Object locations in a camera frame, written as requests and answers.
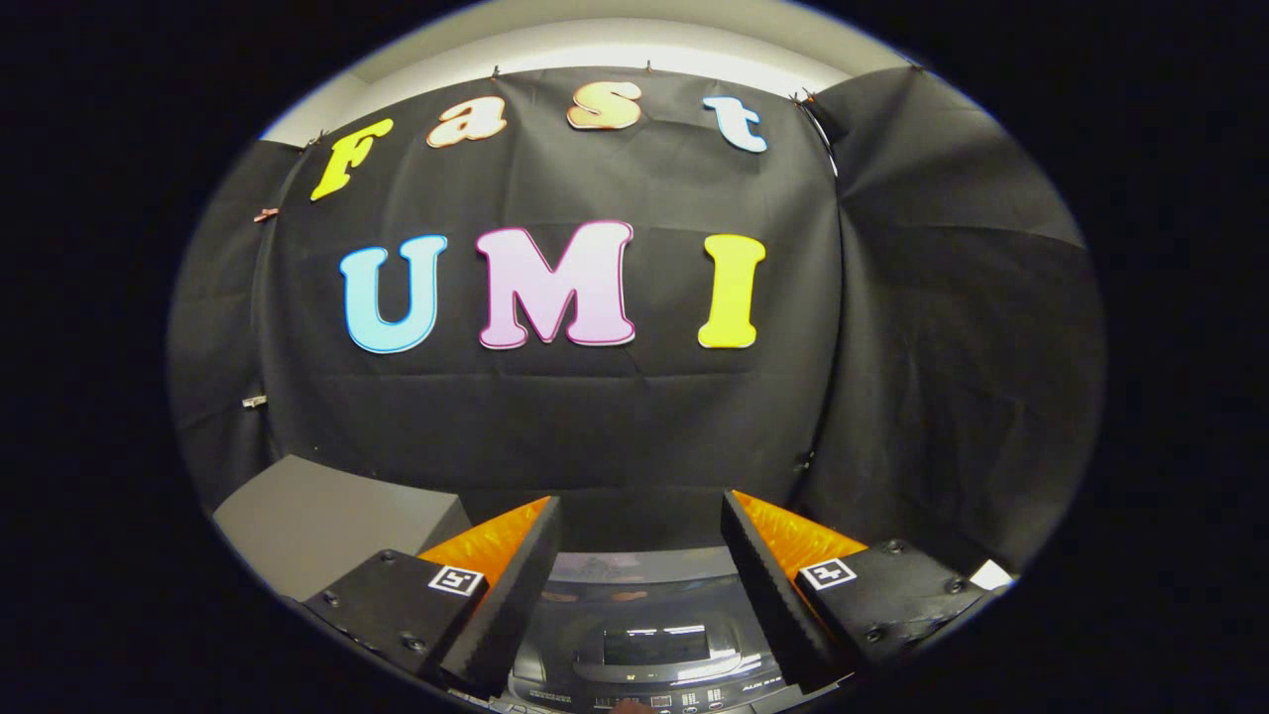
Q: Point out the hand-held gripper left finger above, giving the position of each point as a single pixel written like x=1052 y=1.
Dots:
x=516 y=595

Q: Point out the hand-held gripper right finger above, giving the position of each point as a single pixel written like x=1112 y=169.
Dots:
x=763 y=590

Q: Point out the black backdrop cloth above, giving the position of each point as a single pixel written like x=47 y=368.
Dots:
x=595 y=416

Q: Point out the grey washing machine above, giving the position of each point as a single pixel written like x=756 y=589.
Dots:
x=644 y=698

